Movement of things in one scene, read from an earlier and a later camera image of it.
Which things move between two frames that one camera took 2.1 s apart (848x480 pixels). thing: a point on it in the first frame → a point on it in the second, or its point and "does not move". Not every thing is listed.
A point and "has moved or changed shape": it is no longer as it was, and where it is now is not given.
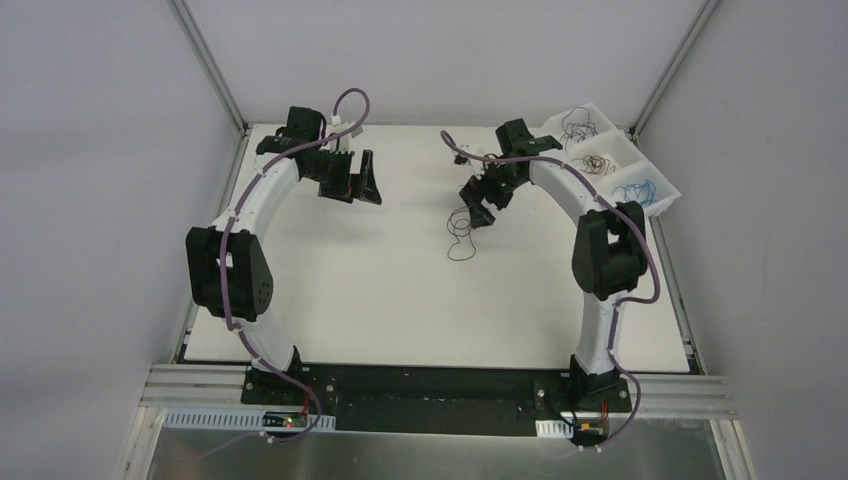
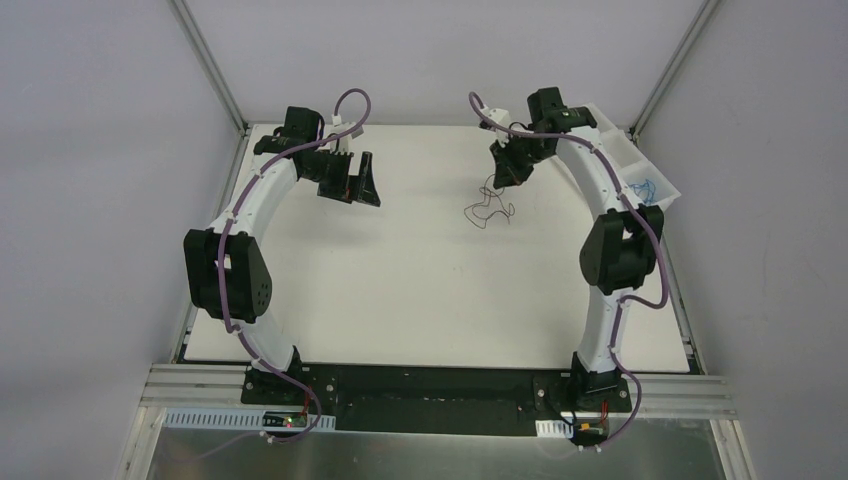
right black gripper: x=489 y=195 → x=515 y=158
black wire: x=458 y=224 has moved or changed shape
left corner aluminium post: x=208 y=62 does not move
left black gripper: x=347 y=183 does not move
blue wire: x=644 y=192 does not move
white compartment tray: x=609 y=157 does not move
